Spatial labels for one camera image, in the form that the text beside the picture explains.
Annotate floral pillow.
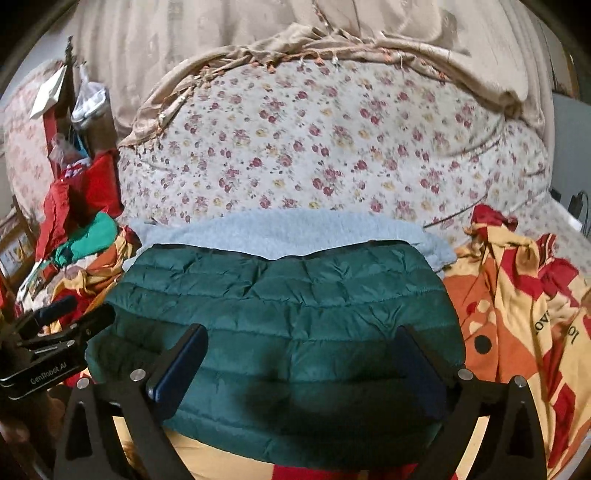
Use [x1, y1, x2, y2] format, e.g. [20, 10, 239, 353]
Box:
[2, 60, 63, 222]

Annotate bright green cloth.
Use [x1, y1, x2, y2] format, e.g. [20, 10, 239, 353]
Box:
[51, 212, 118, 268]

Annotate beige fringed blanket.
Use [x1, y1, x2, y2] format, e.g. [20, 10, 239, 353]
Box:
[69, 0, 555, 148]

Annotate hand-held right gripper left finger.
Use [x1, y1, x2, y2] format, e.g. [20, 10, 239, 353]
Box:
[53, 323, 208, 480]

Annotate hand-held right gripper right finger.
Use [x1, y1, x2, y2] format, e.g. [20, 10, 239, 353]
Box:
[396, 325, 548, 480]

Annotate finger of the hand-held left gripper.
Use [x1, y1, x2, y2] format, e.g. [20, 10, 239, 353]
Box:
[33, 295, 78, 328]
[59, 304, 116, 346]

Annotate person's left forearm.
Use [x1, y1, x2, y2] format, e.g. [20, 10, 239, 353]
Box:
[0, 401, 51, 480]

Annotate dark wooden bed post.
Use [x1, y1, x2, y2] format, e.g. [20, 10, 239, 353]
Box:
[42, 37, 78, 167]

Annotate white paper sheet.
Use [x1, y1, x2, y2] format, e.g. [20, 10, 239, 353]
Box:
[30, 65, 65, 121]

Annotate green puffer jacket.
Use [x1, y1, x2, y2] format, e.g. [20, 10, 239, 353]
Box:
[85, 240, 467, 472]

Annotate light blue sweater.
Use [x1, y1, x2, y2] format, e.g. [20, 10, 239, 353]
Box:
[122, 209, 455, 278]

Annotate wooden picture frame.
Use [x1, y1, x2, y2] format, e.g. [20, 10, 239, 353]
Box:
[0, 217, 38, 287]

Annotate clear plastic bag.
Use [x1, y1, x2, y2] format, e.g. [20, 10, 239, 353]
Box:
[69, 65, 109, 134]

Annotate grey appliance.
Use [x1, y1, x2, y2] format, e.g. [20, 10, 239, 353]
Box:
[551, 92, 591, 199]

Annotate floral bed sheet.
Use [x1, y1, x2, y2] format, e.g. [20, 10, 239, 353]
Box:
[117, 58, 591, 278]

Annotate red cloth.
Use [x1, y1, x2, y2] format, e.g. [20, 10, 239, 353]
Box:
[34, 150, 123, 264]

